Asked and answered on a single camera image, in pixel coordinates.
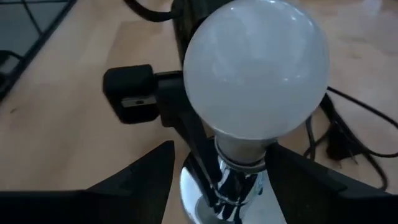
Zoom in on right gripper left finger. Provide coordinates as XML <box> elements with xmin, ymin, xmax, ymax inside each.
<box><xmin>0</xmin><ymin>139</ymin><xmax>176</xmax><ymax>224</ymax></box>

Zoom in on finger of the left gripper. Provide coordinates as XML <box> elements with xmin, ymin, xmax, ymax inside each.
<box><xmin>154</xmin><ymin>70</ymin><xmax>224</xmax><ymax>200</ymax></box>

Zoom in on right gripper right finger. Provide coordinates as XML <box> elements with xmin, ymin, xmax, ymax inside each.
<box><xmin>265</xmin><ymin>142</ymin><xmax>398</xmax><ymax>224</ymax></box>

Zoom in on chrome lamp base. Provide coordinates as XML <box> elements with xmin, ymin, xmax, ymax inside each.
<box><xmin>179</xmin><ymin>136</ymin><xmax>289</xmax><ymax>224</ymax></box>

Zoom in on white lightbulb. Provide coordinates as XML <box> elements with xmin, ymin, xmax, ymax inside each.
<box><xmin>182</xmin><ymin>0</ymin><xmax>331</xmax><ymax>174</ymax></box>

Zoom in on black lamp power cord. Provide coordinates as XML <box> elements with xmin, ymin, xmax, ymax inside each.
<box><xmin>303</xmin><ymin>85</ymin><xmax>398</xmax><ymax>190</ymax></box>

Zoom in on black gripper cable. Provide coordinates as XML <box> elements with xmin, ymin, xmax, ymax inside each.
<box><xmin>123</xmin><ymin>0</ymin><xmax>175</xmax><ymax>23</ymax></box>

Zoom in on black aluminium table frame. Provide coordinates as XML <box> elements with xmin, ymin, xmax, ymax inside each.
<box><xmin>0</xmin><ymin>0</ymin><xmax>78</xmax><ymax>100</ymax></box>

